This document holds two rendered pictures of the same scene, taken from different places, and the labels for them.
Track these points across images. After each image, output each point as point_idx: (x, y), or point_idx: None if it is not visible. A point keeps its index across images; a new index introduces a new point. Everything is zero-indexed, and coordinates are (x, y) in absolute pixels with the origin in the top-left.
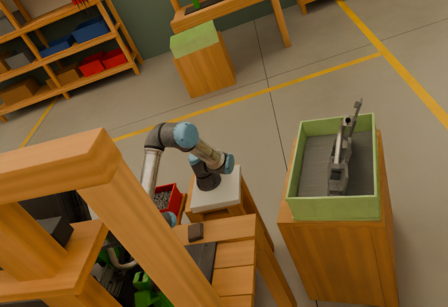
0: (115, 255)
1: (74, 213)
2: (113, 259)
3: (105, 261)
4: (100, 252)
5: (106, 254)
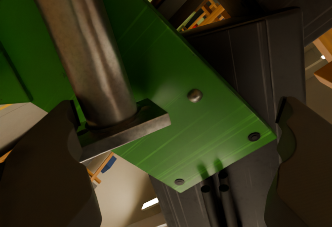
0: (46, 25)
1: (246, 226)
2: None
3: None
4: (164, 65)
5: (117, 42)
